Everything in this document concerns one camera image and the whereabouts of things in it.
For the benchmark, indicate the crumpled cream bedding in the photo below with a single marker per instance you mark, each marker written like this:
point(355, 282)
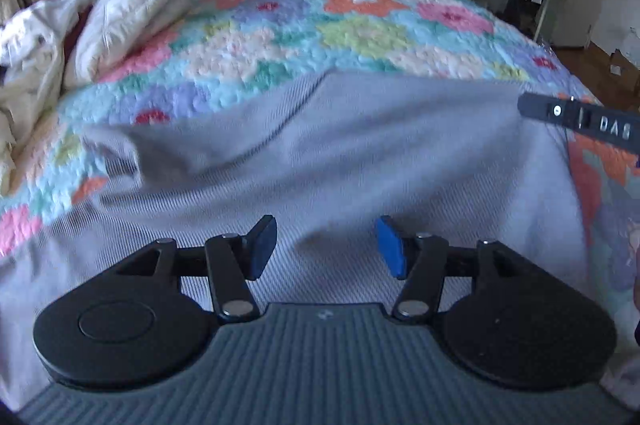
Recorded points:
point(27, 65)

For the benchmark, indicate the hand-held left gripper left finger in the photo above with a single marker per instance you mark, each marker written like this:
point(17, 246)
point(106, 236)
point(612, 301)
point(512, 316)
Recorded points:
point(263, 250)

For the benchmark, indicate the white quilted pillow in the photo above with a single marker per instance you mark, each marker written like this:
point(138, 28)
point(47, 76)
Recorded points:
point(130, 20)

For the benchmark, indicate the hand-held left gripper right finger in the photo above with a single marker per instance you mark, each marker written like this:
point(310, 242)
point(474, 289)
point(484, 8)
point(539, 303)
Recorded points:
point(391, 250)

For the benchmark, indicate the floral quilted bedspread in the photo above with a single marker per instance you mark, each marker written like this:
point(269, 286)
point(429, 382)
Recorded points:
point(310, 40)

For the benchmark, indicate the grey knit sweater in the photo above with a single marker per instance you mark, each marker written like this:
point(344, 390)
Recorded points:
point(325, 155)

